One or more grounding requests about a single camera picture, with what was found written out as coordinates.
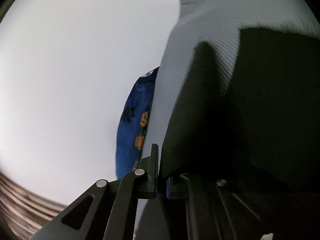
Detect blue patterned pillow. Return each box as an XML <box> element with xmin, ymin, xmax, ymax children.
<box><xmin>116</xmin><ymin>68</ymin><xmax>159</xmax><ymax>179</ymax></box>

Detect grey textured mattress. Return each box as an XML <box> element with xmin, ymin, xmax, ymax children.
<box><xmin>136</xmin><ymin>0</ymin><xmax>319</xmax><ymax>239</ymax></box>

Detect beige curtain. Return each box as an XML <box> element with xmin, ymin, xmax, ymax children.
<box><xmin>1</xmin><ymin>174</ymin><xmax>66</xmax><ymax>239</ymax></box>

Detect black pants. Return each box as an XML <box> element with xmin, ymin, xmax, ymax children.
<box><xmin>134</xmin><ymin>26</ymin><xmax>320</xmax><ymax>240</ymax></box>

